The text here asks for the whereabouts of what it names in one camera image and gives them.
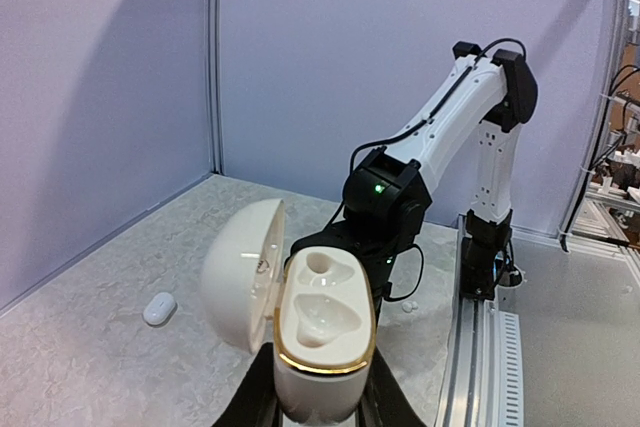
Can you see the right aluminium corner post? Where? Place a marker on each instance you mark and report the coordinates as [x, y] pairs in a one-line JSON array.
[[615, 41]]

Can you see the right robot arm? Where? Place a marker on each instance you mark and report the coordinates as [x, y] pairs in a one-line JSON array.
[[490, 92]]

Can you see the closed white charging case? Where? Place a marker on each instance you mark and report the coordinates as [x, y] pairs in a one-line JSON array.
[[159, 309]]

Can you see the left aluminium corner post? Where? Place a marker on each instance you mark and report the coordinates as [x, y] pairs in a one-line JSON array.
[[213, 94]]

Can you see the aluminium corner post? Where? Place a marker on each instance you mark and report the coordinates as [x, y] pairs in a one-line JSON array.
[[213, 94], [615, 41]]

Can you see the aluminium front rail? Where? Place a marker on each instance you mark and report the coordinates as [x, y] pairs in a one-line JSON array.
[[470, 391]]

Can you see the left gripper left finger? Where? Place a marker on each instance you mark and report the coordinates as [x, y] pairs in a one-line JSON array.
[[254, 403]]

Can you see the white earbud centre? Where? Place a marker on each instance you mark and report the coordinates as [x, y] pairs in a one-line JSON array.
[[409, 306]]

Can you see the white gold-trimmed charging case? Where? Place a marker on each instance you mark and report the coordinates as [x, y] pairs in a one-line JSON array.
[[315, 308]]

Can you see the white slotted cable duct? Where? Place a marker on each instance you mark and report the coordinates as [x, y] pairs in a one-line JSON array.
[[511, 377]]

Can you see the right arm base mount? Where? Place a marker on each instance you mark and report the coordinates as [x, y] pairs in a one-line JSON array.
[[484, 269]]

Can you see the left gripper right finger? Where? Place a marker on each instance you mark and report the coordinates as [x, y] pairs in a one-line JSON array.
[[383, 403]]

